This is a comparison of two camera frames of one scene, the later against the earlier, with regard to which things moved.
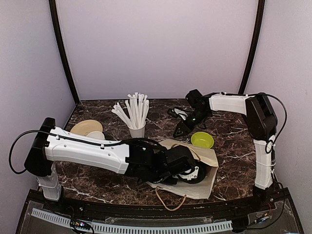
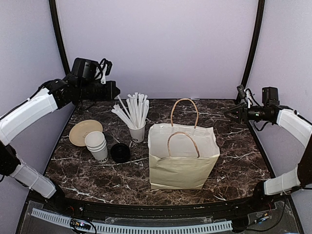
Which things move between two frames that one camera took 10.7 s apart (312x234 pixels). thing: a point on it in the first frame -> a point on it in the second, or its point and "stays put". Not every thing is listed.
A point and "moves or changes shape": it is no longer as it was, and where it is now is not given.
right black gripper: [184, 127] -> [232, 110]
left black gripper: [175, 182] -> [110, 95]
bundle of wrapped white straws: [137, 107] stays put
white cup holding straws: [137, 133] stays put
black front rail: [126, 211] stays put
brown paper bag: [200, 189] moves or changes shape
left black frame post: [54, 12] stays put
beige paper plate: [86, 126] stays put
